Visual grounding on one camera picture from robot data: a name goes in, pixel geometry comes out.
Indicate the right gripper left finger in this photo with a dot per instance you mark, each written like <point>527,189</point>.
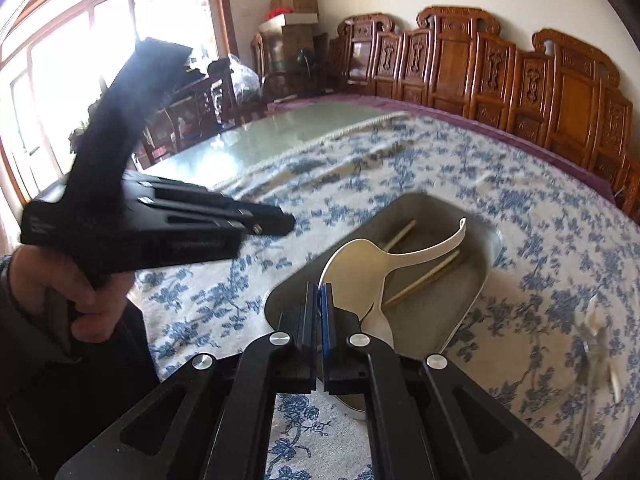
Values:
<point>306,340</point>

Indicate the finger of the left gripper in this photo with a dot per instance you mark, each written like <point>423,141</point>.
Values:
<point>266,220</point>

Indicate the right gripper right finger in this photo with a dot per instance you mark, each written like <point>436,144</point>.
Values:
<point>327,334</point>

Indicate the large white ceramic spoon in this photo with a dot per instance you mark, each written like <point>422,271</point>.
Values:
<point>357,272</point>

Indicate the pale chopstick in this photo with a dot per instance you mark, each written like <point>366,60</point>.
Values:
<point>399,236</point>

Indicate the brown wooden chopstick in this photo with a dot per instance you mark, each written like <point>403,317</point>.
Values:
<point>427,278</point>

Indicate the person left hand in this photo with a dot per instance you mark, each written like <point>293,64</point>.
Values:
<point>34,270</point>

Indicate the metal rectangular tray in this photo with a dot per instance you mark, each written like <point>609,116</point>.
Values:
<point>424,304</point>

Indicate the cardboard box stack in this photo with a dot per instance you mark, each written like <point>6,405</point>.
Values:
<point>285,49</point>

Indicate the blue floral tablecloth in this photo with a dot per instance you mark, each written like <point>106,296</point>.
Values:
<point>541,306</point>

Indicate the steel fork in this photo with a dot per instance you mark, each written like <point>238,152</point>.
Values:
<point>594,335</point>

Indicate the carved wooden bench back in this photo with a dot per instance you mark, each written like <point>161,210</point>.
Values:
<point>562,95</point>

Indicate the window frame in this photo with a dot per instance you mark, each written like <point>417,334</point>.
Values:
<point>60,55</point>

